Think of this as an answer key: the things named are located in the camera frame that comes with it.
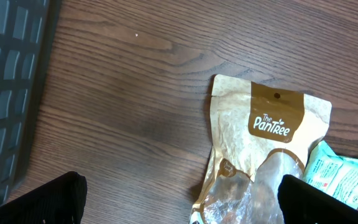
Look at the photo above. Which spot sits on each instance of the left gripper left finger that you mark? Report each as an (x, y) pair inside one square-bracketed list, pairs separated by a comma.
[(60, 201)]

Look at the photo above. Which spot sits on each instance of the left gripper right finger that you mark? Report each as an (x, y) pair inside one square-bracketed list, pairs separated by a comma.
[(303, 204)]

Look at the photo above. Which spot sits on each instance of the teal snack packet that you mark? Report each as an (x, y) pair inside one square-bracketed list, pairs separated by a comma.
[(332, 174)]

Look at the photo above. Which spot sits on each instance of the brown Pantree snack bag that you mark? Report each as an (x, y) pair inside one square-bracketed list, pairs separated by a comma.
[(259, 135)]

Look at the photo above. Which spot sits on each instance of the dark grey plastic basket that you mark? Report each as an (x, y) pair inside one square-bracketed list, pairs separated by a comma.
[(27, 30)]

